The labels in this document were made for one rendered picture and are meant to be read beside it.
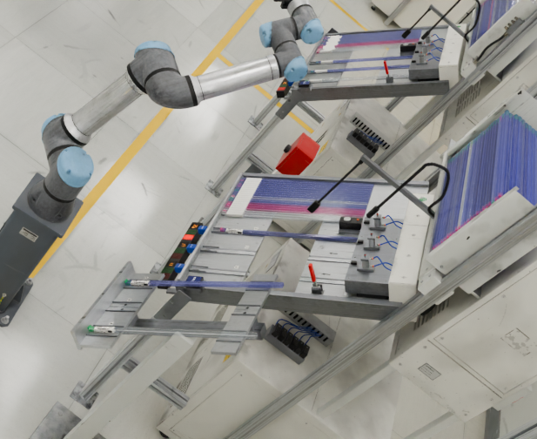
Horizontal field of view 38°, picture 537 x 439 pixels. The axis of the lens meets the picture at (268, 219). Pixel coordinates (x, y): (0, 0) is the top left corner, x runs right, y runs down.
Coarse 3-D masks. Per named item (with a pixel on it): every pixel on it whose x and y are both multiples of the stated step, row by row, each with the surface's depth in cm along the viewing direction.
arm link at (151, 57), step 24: (144, 48) 237; (168, 48) 240; (144, 72) 235; (96, 96) 247; (120, 96) 242; (48, 120) 253; (72, 120) 249; (96, 120) 247; (48, 144) 250; (72, 144) 249
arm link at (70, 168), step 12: (48, 156) 249; (60, 156) 243; (72, 156) 245; (84, 156) 248; (60, 168) 243; (72, 168) 243; (84, 168) 246; (48, 180) 248; (60, 180) 244; (72, 180) 244; (84, 180) 246; (60, 192) 247; (72, 192) 248
